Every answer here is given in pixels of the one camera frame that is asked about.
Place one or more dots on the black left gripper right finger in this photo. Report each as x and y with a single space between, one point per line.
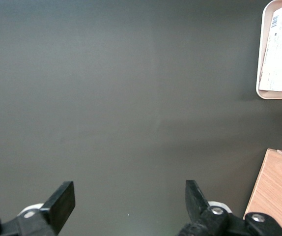
195 201

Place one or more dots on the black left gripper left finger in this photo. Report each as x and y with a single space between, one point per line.
61 204

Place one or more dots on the white rectangular tray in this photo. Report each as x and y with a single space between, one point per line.
273 95

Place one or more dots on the wooden drawer cabinet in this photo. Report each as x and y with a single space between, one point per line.
278 191

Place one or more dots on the red tartan shortbread box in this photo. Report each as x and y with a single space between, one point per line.
276 61

